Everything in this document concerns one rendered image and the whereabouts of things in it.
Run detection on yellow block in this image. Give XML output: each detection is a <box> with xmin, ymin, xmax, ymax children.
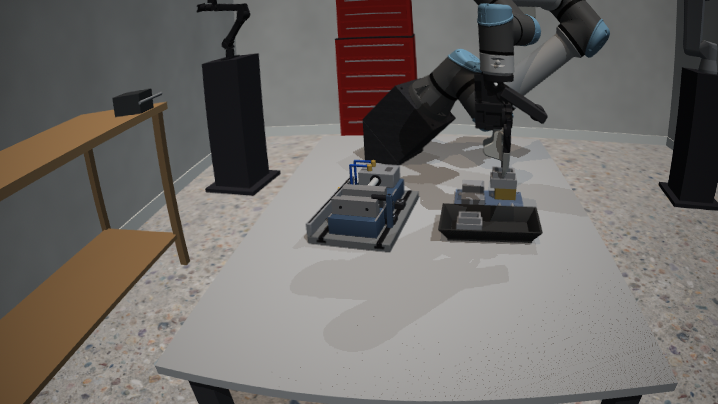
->
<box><xmin>494</xmin><ymin>188</ymin><xmax>516</xmax><ymax>200</ymax></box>

